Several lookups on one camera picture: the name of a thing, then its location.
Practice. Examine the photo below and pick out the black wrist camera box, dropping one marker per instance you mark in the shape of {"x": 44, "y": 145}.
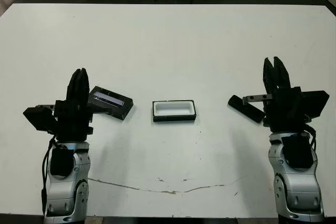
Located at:
{"x": 39, "y": 119}
{"x": 315, "y": 103}

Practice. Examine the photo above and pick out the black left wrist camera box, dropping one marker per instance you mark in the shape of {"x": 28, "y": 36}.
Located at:
{"x": 39, "y": 119}

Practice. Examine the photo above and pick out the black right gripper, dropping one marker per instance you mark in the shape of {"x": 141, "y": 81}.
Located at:
{"x": 286, "y": 111}

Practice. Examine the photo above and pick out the black box base white insert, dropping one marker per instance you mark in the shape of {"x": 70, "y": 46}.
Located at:
{"x": 173, "y": 109}

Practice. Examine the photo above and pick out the slim black camera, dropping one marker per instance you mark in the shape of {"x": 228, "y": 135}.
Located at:
{"x": 252, "y": 113}

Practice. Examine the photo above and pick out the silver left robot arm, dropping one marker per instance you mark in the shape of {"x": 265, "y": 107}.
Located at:
{"x": 65, "y": 192}

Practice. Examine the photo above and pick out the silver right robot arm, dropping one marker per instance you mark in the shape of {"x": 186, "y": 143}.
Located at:
{"x": 296, "y": 187}

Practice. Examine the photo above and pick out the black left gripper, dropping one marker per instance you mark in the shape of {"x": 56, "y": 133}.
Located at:
{"x": 73, "y": 121}

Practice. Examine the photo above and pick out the black printed box lid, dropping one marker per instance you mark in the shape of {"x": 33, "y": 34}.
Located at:
{"x": 115, "y": 103}

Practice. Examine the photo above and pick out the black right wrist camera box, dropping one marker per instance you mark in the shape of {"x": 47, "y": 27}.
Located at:
{"x": 315, "y": 103}

